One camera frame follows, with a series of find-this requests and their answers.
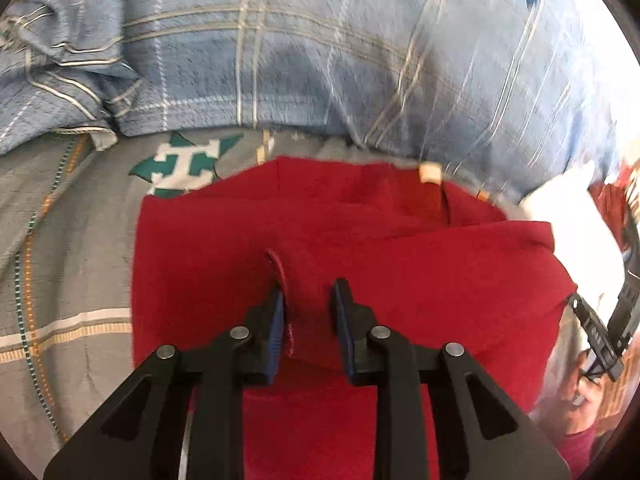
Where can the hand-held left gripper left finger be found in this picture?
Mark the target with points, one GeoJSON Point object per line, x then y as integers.
{"type": "Point", "coordinates": [276, 330]}

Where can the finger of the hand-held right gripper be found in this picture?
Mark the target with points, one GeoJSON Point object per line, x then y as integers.
{"type": "Point", "coordinates": [595, 332]}

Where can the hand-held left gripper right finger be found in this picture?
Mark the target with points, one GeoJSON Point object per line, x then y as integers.
{"type": "Point", "coordinates": [342, 330]}

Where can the red small pants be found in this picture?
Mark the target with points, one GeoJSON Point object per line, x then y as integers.
{"type": "Point", "coordinates": [400, 260]}

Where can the person's right hand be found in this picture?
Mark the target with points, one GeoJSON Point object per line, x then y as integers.
{"type": "Point", "coordinates": [577, 400]}

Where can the red patterned cloth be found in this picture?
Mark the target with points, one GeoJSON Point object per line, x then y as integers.
{"type": "Point", "coordinates": [612, 205]}

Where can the white cloth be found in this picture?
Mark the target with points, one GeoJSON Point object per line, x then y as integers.
{"type": "Point", "coordinates": [565, 220]}

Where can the person's pink clothing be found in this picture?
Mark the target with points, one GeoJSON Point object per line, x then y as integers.
{"type": "Point", "coordinates": [575, 452]}

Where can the grey plaid bed sheet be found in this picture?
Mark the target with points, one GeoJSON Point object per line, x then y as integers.
{"type": "Point", "coordinates": [75, 260]}

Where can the blue plaid quilt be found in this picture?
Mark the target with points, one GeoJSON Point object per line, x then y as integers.
{"type": "Point", "coordinates": [300, 60]}

